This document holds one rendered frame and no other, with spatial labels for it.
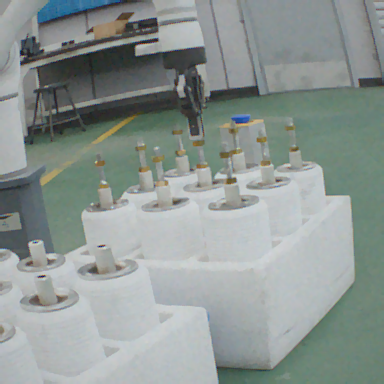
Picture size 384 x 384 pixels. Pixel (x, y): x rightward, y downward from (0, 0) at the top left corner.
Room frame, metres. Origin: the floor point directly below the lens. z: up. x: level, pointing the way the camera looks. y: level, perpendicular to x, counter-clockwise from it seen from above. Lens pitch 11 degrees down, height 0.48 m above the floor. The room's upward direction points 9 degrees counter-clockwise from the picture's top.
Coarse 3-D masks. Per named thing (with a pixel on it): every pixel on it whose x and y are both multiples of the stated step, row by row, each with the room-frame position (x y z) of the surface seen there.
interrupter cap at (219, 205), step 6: (222, 198) 1.07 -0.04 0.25; (246, 198) 1.05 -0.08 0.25; (252, 198) 1.04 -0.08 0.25; (258, 198) 1.03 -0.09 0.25; (210, 204) 1.04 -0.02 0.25; (216, 204) 1.04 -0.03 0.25; (222, 204) 1.05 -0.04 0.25; (240, 204) 1.01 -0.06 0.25; (246, 204) 1.01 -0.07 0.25; (252, 204) 1.01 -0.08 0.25; (216, 210) 1.01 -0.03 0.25; (222, 210) 1.01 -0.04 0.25
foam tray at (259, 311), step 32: (320, 224) 1.11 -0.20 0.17; (64, 256) 1.15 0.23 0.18; (128, 256) 1.10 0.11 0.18; (192, 256) 1.05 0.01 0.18; (288, 256) 1.00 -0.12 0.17; (320, 256) 1.11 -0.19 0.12; (352, 256) 1.25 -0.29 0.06; (160, 288) 1.03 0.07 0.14; (192, 288) 1.00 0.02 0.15; (224, 288) 0.97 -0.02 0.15; (256, 288) 0.94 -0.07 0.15; (288, 288) 0.99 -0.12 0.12; (320, 288) 1.10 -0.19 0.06; (224, 320) 0.97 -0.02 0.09; (256, 320) 0.94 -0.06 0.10; (288, 320) 0.99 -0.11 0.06; (224, 352) 0.98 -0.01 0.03; (256, 352) 0.95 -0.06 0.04; (288, 352) 0.98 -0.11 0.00
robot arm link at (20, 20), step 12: (12, 0) 1.39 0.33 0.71; (24, 0) 1.37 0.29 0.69; (36, 0) 1.37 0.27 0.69; (48, 0) 1.40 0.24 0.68; (12, 12) 1.38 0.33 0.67; (24, 12) 1.37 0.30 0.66; (36, 12) 1.39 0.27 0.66; (0, 24) 1.38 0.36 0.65; (12, 24) 1.38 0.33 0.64; (24, 24) 1.39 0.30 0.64; (0, 36) 1.38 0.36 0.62; (12, 36) 1.38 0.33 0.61; (0, 48) 1.38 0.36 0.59; (0, 60) 1.39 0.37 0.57
